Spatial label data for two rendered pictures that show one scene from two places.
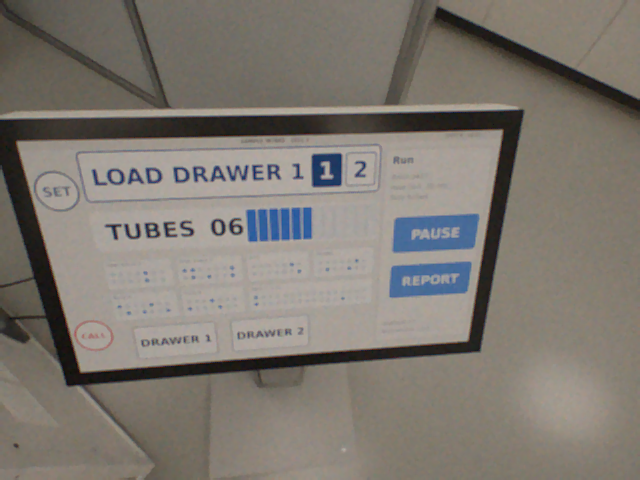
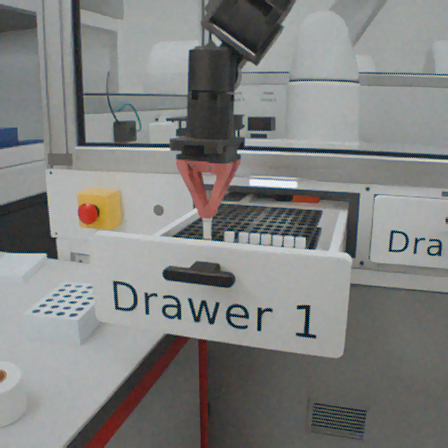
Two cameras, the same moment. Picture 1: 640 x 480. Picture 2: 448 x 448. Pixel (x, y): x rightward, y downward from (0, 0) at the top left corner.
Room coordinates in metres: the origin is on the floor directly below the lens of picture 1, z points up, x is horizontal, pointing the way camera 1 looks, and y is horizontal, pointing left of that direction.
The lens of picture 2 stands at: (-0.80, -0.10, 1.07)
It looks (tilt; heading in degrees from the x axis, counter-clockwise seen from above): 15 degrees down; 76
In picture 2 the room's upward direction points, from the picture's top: straight up
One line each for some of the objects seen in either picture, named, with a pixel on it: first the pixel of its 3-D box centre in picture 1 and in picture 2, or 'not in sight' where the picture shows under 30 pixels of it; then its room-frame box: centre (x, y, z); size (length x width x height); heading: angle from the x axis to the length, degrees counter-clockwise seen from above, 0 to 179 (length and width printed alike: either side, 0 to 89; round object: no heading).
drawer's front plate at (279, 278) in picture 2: not in sight; (211, 291); (-0.70, 0.35, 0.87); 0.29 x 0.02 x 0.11; 149
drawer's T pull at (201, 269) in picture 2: not in sight; (202, 272); (-0.72, 0.33, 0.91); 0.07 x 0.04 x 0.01; 149
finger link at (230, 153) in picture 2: not in sight; (206, 181); (-0.69, 0.45, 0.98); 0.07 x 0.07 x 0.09; 59
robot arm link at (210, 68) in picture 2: not in sight; (212, 71); (-0.68, 0.46, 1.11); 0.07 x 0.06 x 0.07; 69
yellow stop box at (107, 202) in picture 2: not in sight; (98, 209); (-0.83, 0.78, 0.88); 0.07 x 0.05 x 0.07; 149
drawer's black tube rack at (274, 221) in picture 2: not in sight; (254, 243); (-0.60, 0.52, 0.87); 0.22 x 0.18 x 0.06; 59
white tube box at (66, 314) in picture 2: not in sight; (71, 310); (-0.87, 0.54, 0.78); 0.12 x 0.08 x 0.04; 67
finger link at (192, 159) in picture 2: not in sight; (210, 179); (-0.68, 0.46, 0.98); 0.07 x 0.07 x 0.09; 59
